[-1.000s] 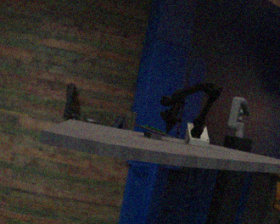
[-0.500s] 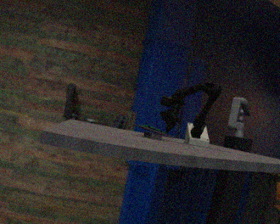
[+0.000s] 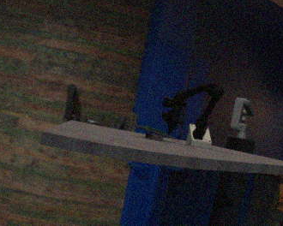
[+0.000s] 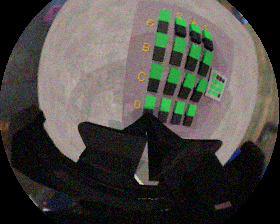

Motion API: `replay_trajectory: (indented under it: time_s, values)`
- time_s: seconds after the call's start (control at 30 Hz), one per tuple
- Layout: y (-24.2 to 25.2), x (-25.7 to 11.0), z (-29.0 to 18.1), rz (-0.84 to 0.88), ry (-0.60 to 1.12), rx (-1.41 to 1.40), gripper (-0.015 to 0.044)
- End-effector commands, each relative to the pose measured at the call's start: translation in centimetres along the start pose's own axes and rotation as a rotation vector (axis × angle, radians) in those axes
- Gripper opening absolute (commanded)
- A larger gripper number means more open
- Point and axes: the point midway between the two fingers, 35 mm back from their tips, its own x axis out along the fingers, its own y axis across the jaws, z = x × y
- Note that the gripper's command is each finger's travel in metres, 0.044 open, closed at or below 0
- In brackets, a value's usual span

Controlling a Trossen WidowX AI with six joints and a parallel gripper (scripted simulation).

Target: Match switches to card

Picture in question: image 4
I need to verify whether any mauve switch panel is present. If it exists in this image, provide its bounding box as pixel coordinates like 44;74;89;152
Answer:
121;0;235;138

